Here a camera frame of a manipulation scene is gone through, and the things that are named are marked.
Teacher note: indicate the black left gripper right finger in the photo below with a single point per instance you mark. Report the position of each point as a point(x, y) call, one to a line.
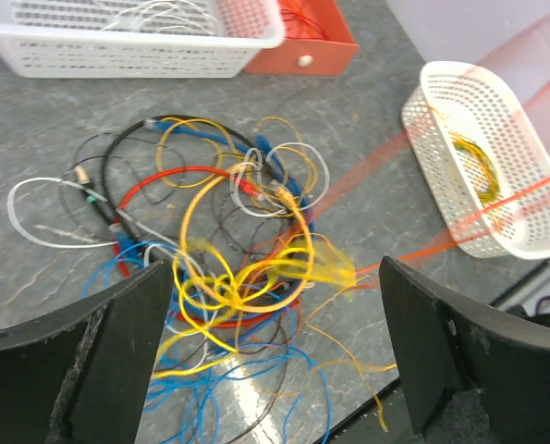
point(445, 342)

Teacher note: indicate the orange plastic tray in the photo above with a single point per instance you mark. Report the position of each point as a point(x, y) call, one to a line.
point(318, 42)

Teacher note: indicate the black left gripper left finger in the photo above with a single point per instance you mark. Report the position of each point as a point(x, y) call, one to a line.
point(80, 374)

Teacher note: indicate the white perforated basket middle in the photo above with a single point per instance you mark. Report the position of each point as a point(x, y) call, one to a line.
point(136, 39)

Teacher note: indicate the white perforated basket right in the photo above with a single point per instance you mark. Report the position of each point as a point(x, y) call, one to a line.
point(482, 159)

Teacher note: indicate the white perforated basket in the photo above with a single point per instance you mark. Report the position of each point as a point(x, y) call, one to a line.
point(136, 39)
point(482, 159)

